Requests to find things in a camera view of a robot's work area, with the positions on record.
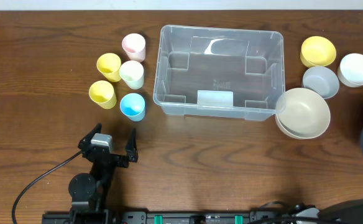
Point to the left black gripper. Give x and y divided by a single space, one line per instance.
112 157

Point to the beige large bowl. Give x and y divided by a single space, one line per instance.
304 114

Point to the grey small bowl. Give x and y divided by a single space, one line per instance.
322 80

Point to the white small bowl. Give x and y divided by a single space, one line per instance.
350 70

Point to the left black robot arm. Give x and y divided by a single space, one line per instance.
88 191

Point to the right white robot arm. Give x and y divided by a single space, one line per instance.
348 212

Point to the clear plastic storage container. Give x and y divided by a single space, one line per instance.
250 63

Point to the light blue plastic cup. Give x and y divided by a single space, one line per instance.
133 106

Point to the yellow cup lower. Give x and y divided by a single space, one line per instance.
103 94

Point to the yellow cup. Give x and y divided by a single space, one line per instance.
103 94
109 64

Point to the cream white plastic cup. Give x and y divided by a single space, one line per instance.
132 72

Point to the yellow cup upper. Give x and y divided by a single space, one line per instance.
109 64

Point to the pink plastic cup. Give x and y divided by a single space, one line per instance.
134 46

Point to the yellow small bowl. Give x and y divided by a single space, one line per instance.
317 51

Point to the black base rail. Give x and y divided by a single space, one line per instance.
141 217

